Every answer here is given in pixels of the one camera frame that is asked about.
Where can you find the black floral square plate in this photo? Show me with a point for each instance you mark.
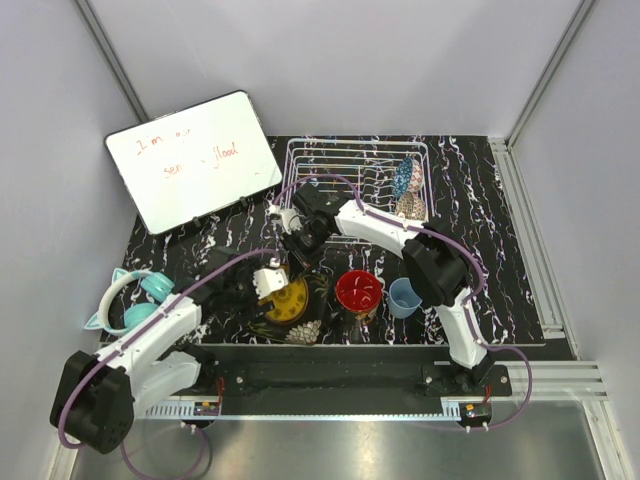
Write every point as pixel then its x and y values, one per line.
pixel 308 328

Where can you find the light blue plastic cup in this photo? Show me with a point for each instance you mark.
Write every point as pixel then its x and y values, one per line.
pixel 402 300

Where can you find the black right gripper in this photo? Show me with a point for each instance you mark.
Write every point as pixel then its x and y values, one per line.
pixel 295 263

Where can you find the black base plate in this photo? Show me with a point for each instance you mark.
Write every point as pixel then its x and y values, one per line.
pixel 353 380

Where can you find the blue patterned bowl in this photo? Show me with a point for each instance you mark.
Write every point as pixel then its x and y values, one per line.
pixel 402 177

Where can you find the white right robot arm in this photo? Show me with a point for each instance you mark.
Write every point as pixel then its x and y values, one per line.
pixel 438 267

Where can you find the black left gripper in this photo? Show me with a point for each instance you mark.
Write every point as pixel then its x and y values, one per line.
pixel 245 311

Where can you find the white wire dish rack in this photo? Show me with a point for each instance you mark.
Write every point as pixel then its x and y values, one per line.
pixel 369 164

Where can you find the black marble mat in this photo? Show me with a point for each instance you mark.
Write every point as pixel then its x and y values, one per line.
pixel 468 196

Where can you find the white whiteboard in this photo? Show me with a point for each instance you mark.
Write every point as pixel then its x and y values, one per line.
pixel 182 166

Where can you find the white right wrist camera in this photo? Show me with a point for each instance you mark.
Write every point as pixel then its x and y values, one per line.
pixel 287 218

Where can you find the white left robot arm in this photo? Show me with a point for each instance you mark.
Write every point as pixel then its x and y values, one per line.
pixel 100 395

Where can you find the beige red patterned bowl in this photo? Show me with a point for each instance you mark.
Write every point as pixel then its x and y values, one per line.
pixel 410 206

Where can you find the yellow round plate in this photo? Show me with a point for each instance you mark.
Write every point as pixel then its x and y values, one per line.
pixel 289 303

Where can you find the teal cat ear headphones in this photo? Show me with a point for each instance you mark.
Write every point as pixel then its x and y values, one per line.
pixel 131 298

